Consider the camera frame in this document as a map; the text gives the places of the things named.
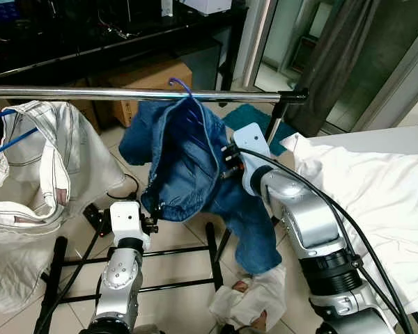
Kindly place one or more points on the blue denim jeans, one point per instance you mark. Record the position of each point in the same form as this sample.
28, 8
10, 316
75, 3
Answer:
188, 174

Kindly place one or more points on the purple plastic hanger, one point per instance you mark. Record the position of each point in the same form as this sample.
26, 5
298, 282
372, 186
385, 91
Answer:
181, 85

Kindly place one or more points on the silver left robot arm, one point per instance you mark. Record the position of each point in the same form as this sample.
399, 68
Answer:
118, 285

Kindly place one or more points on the blue plastic hanger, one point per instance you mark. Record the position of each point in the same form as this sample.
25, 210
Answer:
7, 142

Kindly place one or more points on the teal floor mat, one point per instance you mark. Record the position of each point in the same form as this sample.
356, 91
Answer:
254, 124

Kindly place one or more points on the grey curtain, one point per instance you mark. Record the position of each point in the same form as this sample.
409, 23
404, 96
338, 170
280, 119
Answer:
334, 62

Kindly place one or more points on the large white t-shirt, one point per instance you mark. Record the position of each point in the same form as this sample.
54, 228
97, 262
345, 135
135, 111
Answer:
376, 202

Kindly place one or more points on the white computer case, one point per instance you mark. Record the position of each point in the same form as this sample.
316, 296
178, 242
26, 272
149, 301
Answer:
205, 5

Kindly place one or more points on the black desk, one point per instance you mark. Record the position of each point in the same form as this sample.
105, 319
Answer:
104, 35

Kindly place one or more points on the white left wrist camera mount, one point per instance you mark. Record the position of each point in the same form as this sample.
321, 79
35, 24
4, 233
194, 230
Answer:
127, 221

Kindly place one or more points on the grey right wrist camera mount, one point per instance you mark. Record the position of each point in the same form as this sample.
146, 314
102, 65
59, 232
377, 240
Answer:
254, 142

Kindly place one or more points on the silver sliding door frame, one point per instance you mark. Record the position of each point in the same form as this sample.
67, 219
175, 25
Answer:
258, 42

